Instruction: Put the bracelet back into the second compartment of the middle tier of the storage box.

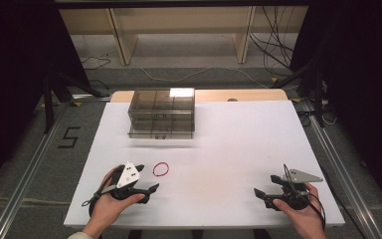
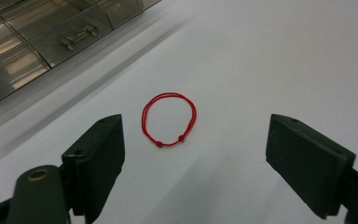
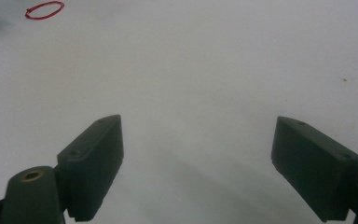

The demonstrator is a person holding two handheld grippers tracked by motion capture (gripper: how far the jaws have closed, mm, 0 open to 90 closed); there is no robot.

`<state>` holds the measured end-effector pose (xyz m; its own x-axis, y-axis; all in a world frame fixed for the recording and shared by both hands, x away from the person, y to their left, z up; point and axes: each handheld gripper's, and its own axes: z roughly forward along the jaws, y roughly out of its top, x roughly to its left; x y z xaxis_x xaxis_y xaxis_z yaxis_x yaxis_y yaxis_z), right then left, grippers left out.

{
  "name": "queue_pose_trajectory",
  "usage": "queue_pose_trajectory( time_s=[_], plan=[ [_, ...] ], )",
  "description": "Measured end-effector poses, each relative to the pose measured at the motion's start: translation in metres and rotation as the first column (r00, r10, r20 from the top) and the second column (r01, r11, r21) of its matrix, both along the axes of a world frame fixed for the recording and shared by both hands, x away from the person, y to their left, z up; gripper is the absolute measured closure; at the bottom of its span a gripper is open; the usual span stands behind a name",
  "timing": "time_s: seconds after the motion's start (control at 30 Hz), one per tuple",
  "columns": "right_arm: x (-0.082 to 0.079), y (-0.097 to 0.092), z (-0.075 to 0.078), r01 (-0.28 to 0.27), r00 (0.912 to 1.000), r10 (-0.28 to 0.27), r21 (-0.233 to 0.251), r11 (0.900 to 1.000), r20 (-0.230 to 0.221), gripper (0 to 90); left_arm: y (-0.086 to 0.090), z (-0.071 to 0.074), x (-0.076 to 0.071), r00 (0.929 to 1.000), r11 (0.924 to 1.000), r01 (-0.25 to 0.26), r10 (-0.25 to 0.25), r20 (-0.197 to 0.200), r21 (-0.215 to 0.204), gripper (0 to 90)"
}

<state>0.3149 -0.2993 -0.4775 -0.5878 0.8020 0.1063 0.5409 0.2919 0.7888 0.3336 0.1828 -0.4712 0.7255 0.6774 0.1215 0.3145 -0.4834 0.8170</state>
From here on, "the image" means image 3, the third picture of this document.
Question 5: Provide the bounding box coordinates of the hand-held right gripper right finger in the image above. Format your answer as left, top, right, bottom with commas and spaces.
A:
270, 116, 358, 223

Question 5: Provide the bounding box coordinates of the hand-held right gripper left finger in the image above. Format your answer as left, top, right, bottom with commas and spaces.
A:
56, 114, 125, 223

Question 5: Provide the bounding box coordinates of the red rubber band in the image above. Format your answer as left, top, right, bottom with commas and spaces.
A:
24, 0, 65, 21

